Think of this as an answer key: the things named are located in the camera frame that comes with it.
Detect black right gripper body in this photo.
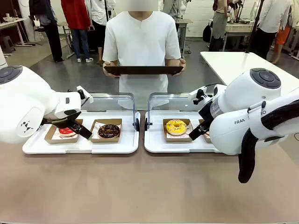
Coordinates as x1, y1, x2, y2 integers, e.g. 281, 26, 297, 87
198, 100, 214, 124

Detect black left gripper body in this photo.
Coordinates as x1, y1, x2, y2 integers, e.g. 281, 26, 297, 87
41, 112, 81, 128

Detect brown cardboard donut box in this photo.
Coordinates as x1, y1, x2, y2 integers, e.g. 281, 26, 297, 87
90, 119, 122, 143
198, 119, 212, 143
163, 118, 195, 143
44, 119, 84, 144

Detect plain chocolate donut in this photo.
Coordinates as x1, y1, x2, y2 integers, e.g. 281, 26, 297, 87
98, 124, 121, 139

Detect dark brown serving tray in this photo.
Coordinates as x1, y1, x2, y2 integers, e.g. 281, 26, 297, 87
104, 65, 184, 76

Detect red glazed donut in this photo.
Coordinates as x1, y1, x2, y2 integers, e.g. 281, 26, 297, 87
58, 127, 77, 137

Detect yellow sprinkled donut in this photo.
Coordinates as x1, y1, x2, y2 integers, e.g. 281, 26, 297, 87
165, 119, 187, 136

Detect person in white shirt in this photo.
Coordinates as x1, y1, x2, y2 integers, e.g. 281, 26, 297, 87
102, 0, 187, 110

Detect person's left hand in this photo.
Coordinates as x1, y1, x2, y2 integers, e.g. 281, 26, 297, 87
172, 58, 187, 77

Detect person's right hand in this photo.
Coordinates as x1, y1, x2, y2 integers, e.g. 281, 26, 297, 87
103, 61, 121, 78

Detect white plastic display tray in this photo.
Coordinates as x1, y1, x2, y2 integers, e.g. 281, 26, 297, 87
22, 110, 141, 154
144, 110, 222, 154

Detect large white table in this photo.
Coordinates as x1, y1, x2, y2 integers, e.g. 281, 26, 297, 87
200, 51, 299, 94

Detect clear plastic tray lid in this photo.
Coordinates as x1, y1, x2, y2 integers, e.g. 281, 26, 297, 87
80, 92, 141, 133
144, 92, 214, 131

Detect black backpack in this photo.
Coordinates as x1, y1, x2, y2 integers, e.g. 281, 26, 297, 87
202, 23, 212, 43

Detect bystander in dark clothes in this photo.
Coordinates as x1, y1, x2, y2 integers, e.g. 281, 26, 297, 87
29, 0, 64, 63

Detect bystander in beige skirt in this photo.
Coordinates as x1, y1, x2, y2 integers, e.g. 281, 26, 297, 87
208, 0, 229, 52

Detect mauve plastic stool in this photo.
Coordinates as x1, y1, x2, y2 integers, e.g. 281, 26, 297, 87
0, 35, 16, 53

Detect black stand pole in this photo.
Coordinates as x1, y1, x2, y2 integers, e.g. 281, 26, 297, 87
245, 0, 266, 54

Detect bystander in orange shorts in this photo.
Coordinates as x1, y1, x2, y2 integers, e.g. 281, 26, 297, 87
272, 23, 293, 65

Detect bystander in gray sweater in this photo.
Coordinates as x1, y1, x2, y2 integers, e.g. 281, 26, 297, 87
163, 0, 185, 33

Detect bystander in red top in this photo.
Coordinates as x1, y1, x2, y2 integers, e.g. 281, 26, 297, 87
61, 0, 94, 63

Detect white work table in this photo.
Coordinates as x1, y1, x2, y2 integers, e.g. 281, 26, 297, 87
0, 17, 32, 47

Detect bystander white shirt dark trousers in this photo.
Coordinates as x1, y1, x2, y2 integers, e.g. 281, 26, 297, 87
256, 0, 292, 60

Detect bystander white top black bottoms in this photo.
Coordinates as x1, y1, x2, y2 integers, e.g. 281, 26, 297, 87
90, 0, 116, 66

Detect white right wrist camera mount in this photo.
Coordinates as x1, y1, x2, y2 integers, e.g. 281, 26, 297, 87
189, 86, 207, 105

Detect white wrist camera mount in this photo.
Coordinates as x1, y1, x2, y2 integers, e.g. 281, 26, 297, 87
76, 85, 94, 105
189, 86, 207, 105

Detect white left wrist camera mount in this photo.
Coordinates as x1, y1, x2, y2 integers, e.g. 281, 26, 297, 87
76, 85, 94, 105

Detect black right arm cable sleeve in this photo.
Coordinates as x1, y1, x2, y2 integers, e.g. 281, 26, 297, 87
237, 99, 299, 184

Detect white round pedestal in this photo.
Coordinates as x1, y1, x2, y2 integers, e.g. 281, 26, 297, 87
0, 43, 6, 68

